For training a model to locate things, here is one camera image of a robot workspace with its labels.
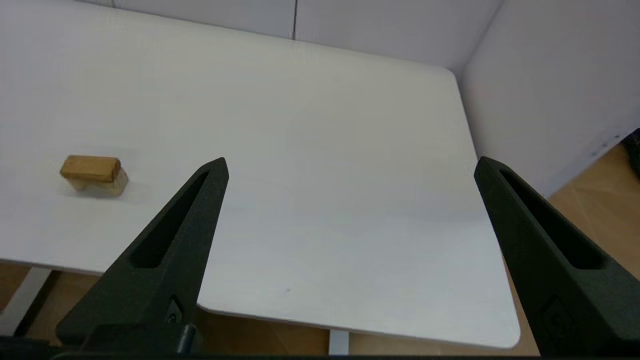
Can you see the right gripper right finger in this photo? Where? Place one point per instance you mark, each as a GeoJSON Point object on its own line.
{"type": "Point", "coordinates": [565, 300]}

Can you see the arched light wooden block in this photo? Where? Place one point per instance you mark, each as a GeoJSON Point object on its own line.
{"type": "Point", "coordinates": [112, 187]}

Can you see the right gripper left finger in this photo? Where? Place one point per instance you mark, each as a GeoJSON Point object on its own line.
{"type": "Point", "coordinates": [160, 280]}

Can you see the rectangular brown wooden block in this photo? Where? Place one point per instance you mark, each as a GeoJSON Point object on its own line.
{"type": "Point", "coordinates": [90, 167]}

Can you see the white table leg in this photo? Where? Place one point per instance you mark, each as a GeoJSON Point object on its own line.
{"type": "Point", "coordinates": [25, 300]}
{"type": "Point", "coordinates": [339, 345]}

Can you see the dark black object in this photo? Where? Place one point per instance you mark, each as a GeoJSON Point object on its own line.
{"type": "Point", "coordinates": [634, 155]}

